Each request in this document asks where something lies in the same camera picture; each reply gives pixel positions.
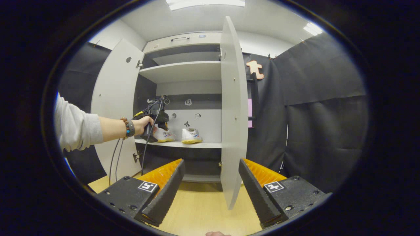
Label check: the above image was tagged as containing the white shoe cabinet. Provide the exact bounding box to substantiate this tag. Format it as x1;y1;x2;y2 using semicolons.
133;31;227;183

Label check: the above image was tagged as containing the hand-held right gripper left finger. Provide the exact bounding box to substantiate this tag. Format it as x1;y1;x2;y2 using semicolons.
95;159;186;227

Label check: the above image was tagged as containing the black backdrop cloth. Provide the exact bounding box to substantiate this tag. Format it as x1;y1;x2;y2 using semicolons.
241;33;369;194
57;41;112;186

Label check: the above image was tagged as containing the white shoe cabinet door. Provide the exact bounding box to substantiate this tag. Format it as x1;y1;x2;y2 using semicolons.
220;16;249;210
90;39;145;182

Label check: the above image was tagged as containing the black door handle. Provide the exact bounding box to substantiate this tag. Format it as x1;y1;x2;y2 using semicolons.
246;73;260;121

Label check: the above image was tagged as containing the black cable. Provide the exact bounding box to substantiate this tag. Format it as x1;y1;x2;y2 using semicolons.
108;97;164;182

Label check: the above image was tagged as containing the beaded bracelet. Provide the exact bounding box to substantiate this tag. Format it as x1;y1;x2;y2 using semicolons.
120;117;130;140

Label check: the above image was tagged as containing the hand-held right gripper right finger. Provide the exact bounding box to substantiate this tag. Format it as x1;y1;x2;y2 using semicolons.
239;159;332;231

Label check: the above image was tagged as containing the white shoe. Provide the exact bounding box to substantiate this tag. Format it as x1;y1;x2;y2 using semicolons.
181;127;203;145
153;126;176;143

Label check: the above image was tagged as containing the large ceiling light panel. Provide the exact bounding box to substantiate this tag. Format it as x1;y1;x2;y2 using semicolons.
166;0;246;11

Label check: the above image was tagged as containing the small ceiling light panel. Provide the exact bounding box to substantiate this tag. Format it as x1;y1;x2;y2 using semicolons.
304;21;324;36

